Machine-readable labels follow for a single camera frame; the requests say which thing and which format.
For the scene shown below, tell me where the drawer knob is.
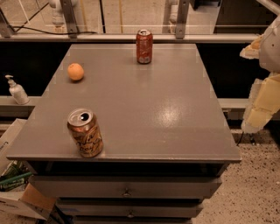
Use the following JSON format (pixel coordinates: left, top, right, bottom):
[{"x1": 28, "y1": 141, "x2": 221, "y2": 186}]
[
  {"x1": 127, "y1": 211, "x2": 135, "y2": 219},
  {"x1": 122, "y1": 188, "x2": 131, "y2": 198}
]

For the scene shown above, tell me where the lower drawer knob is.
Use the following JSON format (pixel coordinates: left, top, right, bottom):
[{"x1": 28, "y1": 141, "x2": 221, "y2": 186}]
[{"x1": 127, "y1": 211, "x2": 135, "y2": 219}]

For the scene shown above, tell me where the red soda can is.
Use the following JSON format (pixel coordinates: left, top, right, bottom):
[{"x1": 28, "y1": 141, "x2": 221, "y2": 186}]
[{"x1": 136, "y1": 29, "x2": 153, "y2": 64}]

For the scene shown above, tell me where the orange gold soda can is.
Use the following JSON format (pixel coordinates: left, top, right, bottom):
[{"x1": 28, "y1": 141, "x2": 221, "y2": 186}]
[{"x1": 67, "y1": 108, "x2": 103, "y2": 158}]

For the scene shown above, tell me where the white cardboard box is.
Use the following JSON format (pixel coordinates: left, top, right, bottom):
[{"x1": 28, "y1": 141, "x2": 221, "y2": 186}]
[{"x1": 0, "y1": 119, "x2": 55, "y2": 221}]

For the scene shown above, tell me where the top drawer knob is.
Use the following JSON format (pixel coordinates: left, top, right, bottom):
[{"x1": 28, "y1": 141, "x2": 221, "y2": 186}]
[{"x1": 122, "y1": 188, "x2": 131, "y2": 198}]

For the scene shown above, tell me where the black cable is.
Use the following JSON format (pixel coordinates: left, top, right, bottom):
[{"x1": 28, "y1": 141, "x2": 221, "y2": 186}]
[{"x1": 8, "y1": 25, "x2": 99, "y2": 36}]

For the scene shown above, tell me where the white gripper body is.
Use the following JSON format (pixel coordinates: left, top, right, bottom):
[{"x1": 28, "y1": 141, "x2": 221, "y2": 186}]
[{"x1": 259, "y1": 16, "x2": 280, "y2": 73}]

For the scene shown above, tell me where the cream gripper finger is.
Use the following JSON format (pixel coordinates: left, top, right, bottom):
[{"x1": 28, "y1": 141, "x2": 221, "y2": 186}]
[
  {"x1": 240, "y1": 35, "x2": 263, "y2": 60},
  {"x1": 241, "y1": 73, "x2": 280, "y2": 134}
]

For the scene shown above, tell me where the orange fruit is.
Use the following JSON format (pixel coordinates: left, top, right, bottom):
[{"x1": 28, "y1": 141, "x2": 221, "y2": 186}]
[{"x1": 67, "y1": 63, "x2": 84, "y2": 81}]

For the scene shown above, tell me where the white pump dispenser bottle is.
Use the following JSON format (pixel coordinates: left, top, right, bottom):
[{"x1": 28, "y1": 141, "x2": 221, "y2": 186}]
[{"x1": 5, "y1": 74, "x2": 29, "y2": 105}]

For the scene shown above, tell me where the grey drawer cabinet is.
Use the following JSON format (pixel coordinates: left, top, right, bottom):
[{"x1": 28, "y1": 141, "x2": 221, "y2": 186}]
[{"x1": 8, "y1": 44, "x2": 240, "y2": 224}]

